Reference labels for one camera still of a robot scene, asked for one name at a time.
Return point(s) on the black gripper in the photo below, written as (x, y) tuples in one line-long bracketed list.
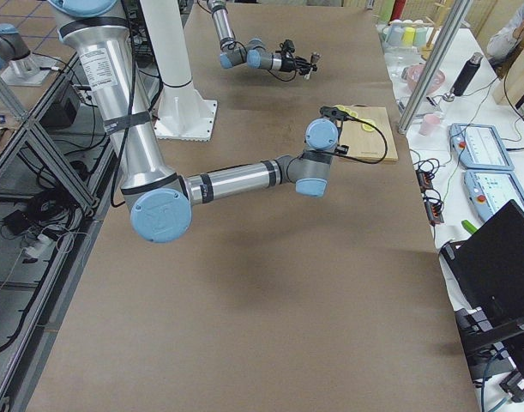
[(290, 63)]

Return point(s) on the steel jigger measuring cup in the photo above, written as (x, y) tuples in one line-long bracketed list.
[(316, 56)]

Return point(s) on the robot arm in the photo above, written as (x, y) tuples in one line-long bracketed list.
[(160, 199), (283, 64)]

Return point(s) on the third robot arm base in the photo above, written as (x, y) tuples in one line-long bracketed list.
[(18, 66)]

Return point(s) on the yellow plastic cup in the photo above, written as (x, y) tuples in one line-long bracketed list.
[(408, 36)]

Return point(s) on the pink plastic cup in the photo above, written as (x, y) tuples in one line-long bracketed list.
[(429, 123)]

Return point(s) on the yellow plastic spoon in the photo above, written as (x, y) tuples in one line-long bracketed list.
[(368, 125)]

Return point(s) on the bamboo cutting board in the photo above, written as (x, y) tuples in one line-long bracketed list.
[(369, 145)]

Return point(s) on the black water bottle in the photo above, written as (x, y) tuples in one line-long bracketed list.
[(467, 73)]

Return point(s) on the upper blue teach pendant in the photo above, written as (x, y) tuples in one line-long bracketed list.
[(479, 146)]

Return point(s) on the blue teach pendant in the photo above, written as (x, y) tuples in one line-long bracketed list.
[(479, 146), (489, 190)]

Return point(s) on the person in white shirt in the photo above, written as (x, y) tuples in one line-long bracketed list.
[(505, 45)]

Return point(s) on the lower blue teach pendant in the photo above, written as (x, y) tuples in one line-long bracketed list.
[(489, 190)]

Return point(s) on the black power adapter box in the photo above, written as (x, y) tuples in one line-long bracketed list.
[(62, 112)]

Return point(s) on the black laptop monitor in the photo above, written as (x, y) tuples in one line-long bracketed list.
[(489, 268)]

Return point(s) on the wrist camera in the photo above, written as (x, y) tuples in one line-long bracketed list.
[(334, 114), (287, 47)]

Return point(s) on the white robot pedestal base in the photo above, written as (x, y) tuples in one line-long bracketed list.
[(182, 112)]

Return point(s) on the aluminium frame post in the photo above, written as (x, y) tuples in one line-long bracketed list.
[(446, 30)]

